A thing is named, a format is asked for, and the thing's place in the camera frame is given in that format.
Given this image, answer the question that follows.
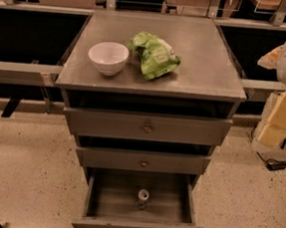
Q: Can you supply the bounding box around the redbull can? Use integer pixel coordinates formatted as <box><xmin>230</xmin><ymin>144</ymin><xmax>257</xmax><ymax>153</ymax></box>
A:
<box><xmin>138</xmin><ymin>189</ymin><xmax>149</xmax><ymax>210</ymax></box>

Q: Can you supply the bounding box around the grey drawer cabinet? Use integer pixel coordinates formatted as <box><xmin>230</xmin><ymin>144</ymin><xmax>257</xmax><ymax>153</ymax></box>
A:
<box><xmin>47</xmin><ymin>5</ymin><xmax>254</xmax><ymax>195</ymax></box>

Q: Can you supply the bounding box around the grey middle drawer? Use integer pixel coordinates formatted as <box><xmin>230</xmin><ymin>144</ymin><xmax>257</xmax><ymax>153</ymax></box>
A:
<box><xmin>76</xmin><ymin>147</ymin><xmax>211</xmax><ymax>175</ymax></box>

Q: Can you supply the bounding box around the grey drawer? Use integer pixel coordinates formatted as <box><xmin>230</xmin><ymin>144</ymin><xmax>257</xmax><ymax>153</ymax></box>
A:
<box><xmin>64</xmin><ymin>108</ymin><xmax>232</xmax><ymax>145</ymax></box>
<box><xmin>73</xmin><ymin>168</ymin><xmax>202</xmax><ymax>228</ymax></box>
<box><xmin>76</xmin><ymin>147</ymin><xmax>211</xmax><ymax>175</ymax></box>

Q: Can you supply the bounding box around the grey top drawer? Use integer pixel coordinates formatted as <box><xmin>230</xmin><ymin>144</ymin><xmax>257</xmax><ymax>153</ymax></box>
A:
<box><xmin>64</xmin><ymin>108</ymin><xmax>232</xmax><ymax>145</ymax></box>

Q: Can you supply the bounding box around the grey bottom drawer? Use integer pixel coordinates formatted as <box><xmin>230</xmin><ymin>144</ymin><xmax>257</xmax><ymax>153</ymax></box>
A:
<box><xmin>73</xmin><ymin>168</ymin><xmax>202</xmax><ymax>228</ymax></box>

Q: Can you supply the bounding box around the green chip bag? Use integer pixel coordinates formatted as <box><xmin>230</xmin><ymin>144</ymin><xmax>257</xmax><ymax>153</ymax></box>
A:
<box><xmin>128</xmin><ymin>31</ymin><xmax>180</xmax><ymax>80</ymax></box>

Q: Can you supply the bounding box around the white ceramic bowl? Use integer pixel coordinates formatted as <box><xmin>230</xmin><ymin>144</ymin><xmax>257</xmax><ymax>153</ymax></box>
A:
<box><xmin>88</xmin><ymin>42</ymin><xmax>130</xmax><ymax>76</ymax></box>

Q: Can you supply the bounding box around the grey metal rail right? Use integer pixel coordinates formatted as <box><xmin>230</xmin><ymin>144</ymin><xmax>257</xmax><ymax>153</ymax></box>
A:
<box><xmin>241</xmin><ymin>79</ymin><xmax>286</xmax><ymax>103</ymax></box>

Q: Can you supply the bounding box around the grey metal rail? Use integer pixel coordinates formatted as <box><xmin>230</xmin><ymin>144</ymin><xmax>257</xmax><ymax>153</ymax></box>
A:
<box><xmin>241</xmin><ymin>79</ymin><xmax>286</xmax><ymax>103</ymax></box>
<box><xmin>0</xmin><ymin>62</ymin><xmax>62</xmax><ymax>87</ymax></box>

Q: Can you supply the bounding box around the black power adapter cable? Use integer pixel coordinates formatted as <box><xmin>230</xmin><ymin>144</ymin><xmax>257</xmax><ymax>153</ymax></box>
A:
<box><xmin>246</xmin><ymin>123</ymin><xmax>286</xmax><ymax>173</ymax></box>

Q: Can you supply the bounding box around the grey metal rail left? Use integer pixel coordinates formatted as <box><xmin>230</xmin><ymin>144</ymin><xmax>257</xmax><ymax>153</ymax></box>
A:
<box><xmin>0</xmin><ymin>62</ymin><xmax>62</xmax><ymax>87</ymax></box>

